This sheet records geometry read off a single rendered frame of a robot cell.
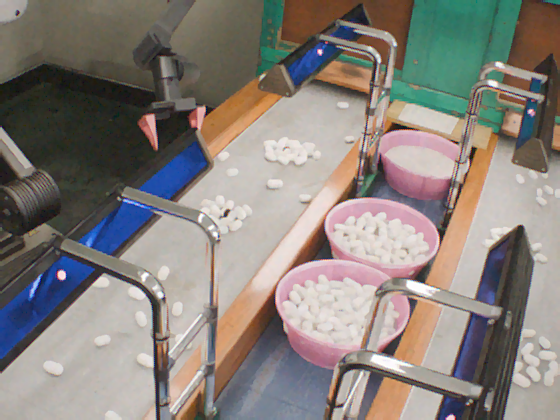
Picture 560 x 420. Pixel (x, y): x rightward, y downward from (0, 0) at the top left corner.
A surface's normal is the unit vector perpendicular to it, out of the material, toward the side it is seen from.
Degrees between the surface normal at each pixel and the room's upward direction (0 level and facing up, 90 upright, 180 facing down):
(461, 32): 90
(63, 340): 0
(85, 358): 0
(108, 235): 58
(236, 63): 90
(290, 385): 0
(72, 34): 90
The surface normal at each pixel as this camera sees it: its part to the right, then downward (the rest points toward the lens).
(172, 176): 0.83, -0.20
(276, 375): 0.11, -0.83
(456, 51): -0.38, 0.47
